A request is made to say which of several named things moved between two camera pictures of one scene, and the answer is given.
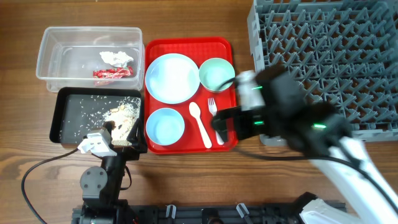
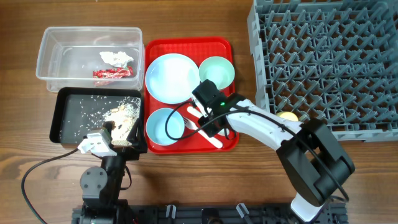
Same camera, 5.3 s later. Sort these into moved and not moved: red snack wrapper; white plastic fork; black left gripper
Moved: white plastic fork
Not moved: red snack wrapper; black left gripper
